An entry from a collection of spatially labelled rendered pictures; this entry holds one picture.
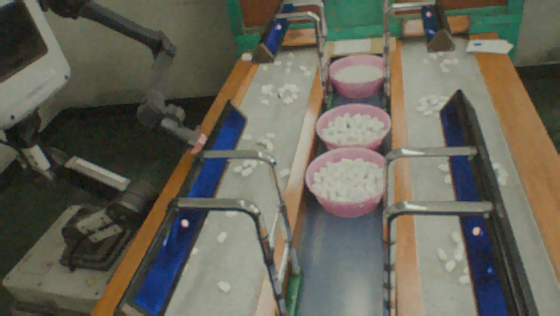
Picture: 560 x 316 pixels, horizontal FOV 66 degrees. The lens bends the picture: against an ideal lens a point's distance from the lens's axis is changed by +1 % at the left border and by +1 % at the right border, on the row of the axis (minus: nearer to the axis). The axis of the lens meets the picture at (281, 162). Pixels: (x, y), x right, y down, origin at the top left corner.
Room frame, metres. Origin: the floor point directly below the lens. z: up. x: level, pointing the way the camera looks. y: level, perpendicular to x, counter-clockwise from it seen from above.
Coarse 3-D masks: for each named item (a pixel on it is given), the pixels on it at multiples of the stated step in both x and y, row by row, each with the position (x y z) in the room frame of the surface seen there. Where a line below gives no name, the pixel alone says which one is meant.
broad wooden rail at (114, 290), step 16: (240, 64) 2.01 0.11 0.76; (240, 80) 1.83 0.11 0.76; (224, 96) 1.71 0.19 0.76; (240, 96) 1.70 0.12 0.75; (208, 112) 1.60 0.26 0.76; (208, 128) 1.46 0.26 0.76; (176, 176) 1.19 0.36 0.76; (176, 192) 1.10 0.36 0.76; (160, 208) 1.04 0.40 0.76; (144, 224) 0.98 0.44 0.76; (144, 240) 0.91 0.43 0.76; (128, 256) 0.86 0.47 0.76; (128, 272) 0.80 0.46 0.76; (112, 288) 0.76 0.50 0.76; (96, 304) 0.72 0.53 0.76; (112, 304) 0.71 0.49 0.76
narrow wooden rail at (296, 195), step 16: (320, 96) 1.54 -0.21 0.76; (320, 112) 1.46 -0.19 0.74; (304, 128) 1.33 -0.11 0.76; (304, 144) 1.23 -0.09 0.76; (304, 160) 1.14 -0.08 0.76; (288, 176) 1.08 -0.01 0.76; (304, 176) 1.06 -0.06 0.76; (288, 192) 1.00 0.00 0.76; (304, 192) 1.02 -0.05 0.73; (288, 208) 0.93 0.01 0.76; (304, 208) 0.99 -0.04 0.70; (288, 272) 0.73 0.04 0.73; (256, 304) 0.62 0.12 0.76; (272, 304) 0.62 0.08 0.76
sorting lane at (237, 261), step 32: (256, 96) 1.70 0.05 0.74; (288, 96) 1.64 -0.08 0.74; (256, 128) 1.44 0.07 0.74; (288, 128) 1.39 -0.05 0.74; (256, 160) 1.23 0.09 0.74; (288, 160) 1.19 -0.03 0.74; (224, 192) 1.09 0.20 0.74; (256, 192) 1.06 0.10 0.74; (224, 224) 0.94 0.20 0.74; (192, 256) 0.84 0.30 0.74; (224, 256) 0.81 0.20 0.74; (256, 256) 0.79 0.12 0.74; (192, 288) 0.73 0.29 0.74; (256, 288) 0.69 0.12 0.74
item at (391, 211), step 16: (384, 160) 0.66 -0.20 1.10; (384, 176) 0.65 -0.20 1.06; (384, 192) 0.66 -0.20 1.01; (384, 208) 0.66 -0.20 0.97; (400, 208) 0.50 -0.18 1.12; (416, 208) 0.50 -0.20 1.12; (432, 208) 0.49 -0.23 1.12; (448, 208) 0.48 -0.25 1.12; (464, 208) 0.47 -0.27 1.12; (480, 208) 0.47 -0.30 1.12; (496, 208) 0.47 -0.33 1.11; (384, 224) 0.51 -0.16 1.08; (384, 240) 0.51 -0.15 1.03; (384, 256) 0.51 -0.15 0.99; (384, 272) 0.51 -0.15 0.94; (384, 288) 0.51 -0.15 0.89; (384, 304) 0.51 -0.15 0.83
